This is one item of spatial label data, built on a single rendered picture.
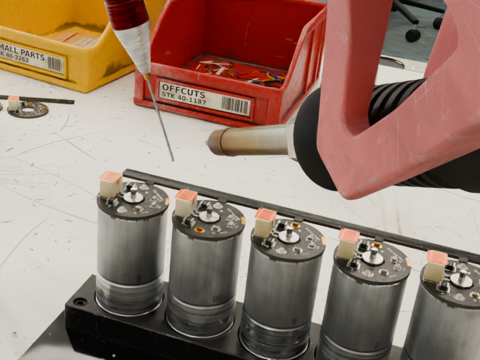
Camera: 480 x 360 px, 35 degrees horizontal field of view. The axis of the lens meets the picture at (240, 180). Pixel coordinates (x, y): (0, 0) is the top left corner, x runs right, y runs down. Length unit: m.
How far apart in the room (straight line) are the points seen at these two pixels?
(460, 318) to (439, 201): 0.20
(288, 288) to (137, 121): 0.26
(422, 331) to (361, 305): 0.02
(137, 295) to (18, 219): 0.12
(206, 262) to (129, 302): 0.04
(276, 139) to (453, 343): 0.09
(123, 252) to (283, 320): 0.06
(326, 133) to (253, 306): 0.12
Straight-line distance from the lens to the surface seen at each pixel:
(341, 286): 0.25
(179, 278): 0.26
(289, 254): 0.24
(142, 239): 0.26
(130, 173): 0.28
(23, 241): 0.36
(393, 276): 0.24
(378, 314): 0.25
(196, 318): 0.27
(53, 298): 0.32
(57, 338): 0.29
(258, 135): 0.20
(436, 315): 0.24
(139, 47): 0.22
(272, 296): 0.25
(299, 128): 0.17
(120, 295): 0.28
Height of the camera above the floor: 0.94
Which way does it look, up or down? 27 degrees down
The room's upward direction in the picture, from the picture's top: 6 degrees clockwise
